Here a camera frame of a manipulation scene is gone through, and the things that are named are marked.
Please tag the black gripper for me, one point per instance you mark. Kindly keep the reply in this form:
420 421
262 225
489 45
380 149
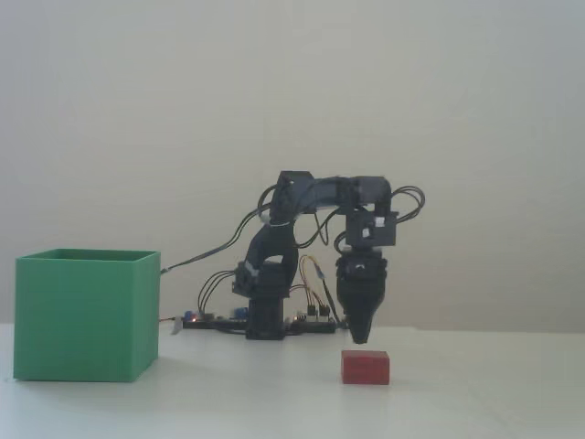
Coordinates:
363 270

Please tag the red rectangular block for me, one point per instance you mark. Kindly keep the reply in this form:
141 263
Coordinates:
365 367

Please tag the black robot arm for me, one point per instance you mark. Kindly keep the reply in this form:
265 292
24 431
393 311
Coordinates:
274 242

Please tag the green plastic bin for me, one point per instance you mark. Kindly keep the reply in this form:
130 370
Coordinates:
73 320

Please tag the controller board with jumper pins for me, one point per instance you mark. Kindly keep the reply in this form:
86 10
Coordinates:
315 325

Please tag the controller board with blue parts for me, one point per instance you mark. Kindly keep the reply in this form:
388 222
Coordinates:
201 322

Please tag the grey tape strip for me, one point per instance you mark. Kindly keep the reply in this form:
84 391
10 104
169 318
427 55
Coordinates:
175 325

